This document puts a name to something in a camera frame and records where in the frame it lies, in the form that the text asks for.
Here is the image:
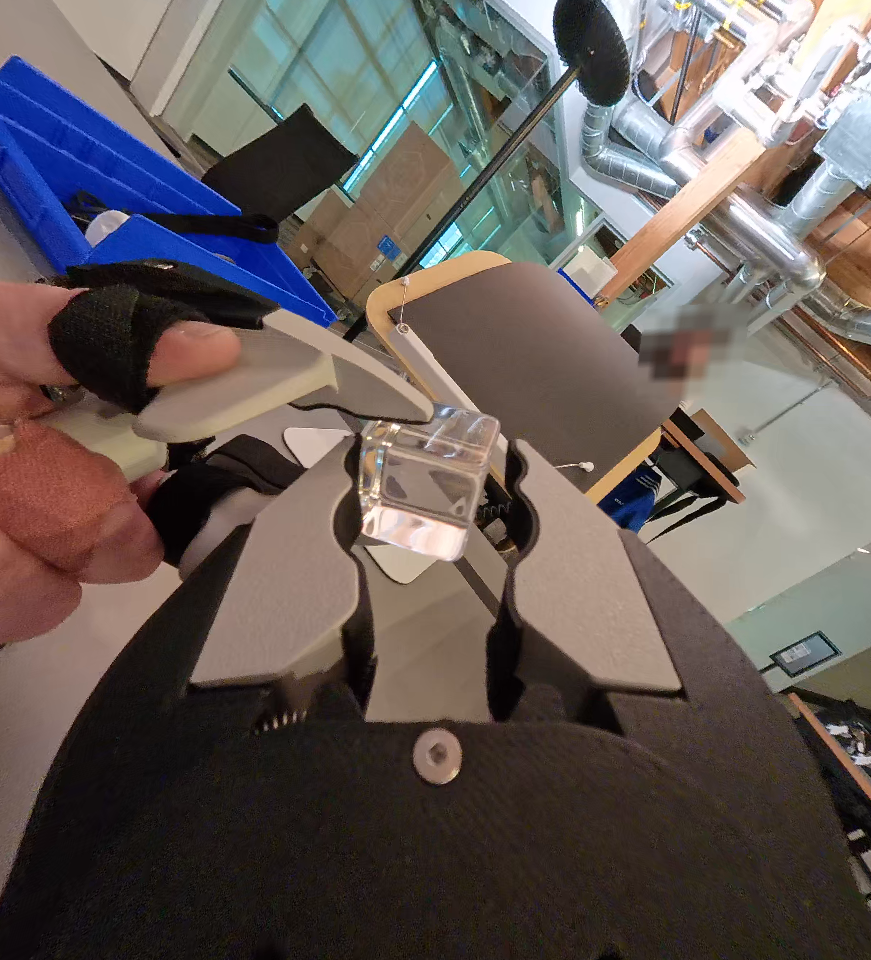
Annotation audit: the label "black fuzzy microphone on pole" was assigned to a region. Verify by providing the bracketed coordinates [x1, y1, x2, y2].
[341, 0, 633, 342]

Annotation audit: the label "wooden ceiling beam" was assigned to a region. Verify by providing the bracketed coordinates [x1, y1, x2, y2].
[596, 127, 770, 303]

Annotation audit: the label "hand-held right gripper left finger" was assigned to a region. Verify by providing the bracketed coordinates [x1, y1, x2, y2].
[189, 433, 377, 714]

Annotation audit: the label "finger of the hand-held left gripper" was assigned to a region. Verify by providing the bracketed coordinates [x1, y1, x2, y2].
[240, 309, 437, 425]
[133, 352, 341, 445]

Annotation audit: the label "wooden table with black legs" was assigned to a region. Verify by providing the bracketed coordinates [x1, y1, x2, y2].
[786, 691, 871, 830]

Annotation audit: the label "framed wall sign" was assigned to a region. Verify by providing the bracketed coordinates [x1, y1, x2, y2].
[769, 631, 843, 681]

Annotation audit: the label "silver ventilation ducts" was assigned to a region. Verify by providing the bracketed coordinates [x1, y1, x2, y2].
[581, 0, 871, 357]

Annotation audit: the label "white flat base plate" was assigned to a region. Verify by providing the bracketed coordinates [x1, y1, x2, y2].
[284, 426, 356, 475]
[353, 541, 446, 588]

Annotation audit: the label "black strap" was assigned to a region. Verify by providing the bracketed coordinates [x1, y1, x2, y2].
[68, 191, 281, 246]

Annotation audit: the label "person's left hand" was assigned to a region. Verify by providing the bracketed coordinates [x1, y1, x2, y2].
[0, 270, 243, 663]

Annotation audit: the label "cardboard boxes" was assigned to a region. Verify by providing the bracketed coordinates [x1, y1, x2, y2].
[296, 122, 468, 295]

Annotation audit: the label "black board with wooden edge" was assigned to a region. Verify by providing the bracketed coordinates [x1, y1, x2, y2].
[365, 251, 689, 505]

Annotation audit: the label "clear acrylic cube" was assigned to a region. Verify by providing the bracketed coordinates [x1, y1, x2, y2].
[356, 408, 503, 564]

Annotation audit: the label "small wooden desk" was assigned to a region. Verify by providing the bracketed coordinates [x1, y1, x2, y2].
[659, 408, 757, 505]

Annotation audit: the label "white bar on board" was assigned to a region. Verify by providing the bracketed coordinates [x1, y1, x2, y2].
[392, 324, 438, 410]

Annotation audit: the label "blue jacket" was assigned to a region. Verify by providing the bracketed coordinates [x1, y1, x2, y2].
[599, 459, 667, 535]

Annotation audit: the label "blue plastic bin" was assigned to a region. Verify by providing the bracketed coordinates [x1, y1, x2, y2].
[0, 56, 341, 329]

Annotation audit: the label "black cloth panel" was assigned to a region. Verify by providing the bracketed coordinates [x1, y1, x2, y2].
[201, 103, 362, 224]

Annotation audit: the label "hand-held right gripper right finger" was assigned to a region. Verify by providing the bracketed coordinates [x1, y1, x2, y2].
[486, 438, 684, 725]

